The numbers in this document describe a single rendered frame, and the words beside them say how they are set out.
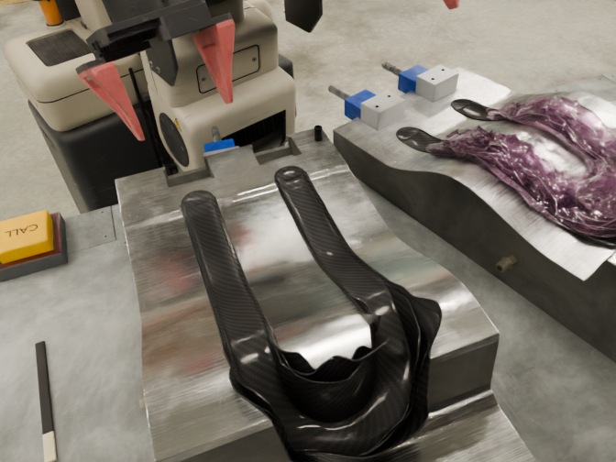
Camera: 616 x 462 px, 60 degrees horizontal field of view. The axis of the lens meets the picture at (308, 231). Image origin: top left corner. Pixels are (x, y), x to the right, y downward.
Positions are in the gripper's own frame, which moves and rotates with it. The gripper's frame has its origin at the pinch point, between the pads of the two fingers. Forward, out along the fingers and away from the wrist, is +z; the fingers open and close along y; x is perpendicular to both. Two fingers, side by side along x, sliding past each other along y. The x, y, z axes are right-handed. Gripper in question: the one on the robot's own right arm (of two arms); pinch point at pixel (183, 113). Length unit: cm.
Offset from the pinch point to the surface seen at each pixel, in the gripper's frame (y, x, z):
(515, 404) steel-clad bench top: 11.4, -22.6, 33.5
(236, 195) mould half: 2.8, 2.7, 10.6
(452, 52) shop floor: 187, 149, 36
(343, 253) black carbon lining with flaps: 6.7, -9.1, 17.6
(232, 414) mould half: -11.8, -20.7, 17.7
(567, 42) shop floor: 236, 121, 50
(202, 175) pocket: 2.6, 11.3, 8.7
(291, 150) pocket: 13.8, 8.2, 10.1
